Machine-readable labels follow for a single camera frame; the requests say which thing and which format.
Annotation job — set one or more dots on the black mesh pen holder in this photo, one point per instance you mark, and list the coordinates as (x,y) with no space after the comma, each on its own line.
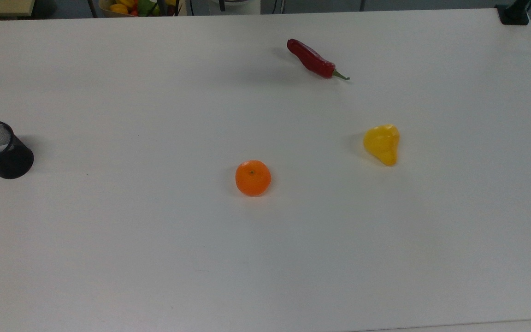
(14,163)

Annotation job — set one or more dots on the orange mandarin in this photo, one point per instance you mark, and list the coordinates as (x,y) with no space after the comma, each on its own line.
(252,179)

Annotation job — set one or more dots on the red chili pepper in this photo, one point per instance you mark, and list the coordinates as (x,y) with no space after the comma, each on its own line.
(311,60)

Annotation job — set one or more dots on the yellow pear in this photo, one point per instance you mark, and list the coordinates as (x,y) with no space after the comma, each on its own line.
(383,143)

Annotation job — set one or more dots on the basket of toy fruit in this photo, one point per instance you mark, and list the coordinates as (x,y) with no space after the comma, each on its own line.
(129,7)

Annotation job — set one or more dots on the light wooden furniture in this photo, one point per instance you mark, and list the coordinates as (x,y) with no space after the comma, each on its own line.
(0,7)

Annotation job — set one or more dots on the black camera stand base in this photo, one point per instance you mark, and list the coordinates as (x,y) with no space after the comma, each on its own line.
(513,16)

